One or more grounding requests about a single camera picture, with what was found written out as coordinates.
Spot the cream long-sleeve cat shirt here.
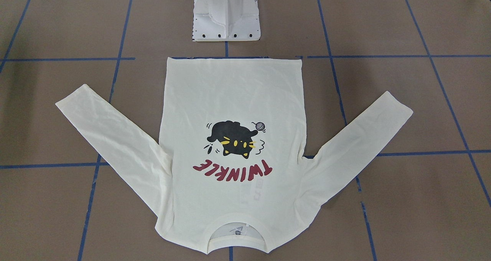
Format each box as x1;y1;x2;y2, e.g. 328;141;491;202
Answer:
56;58;413;254

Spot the white camera mast base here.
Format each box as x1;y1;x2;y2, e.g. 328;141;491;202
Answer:
192;0;261;42

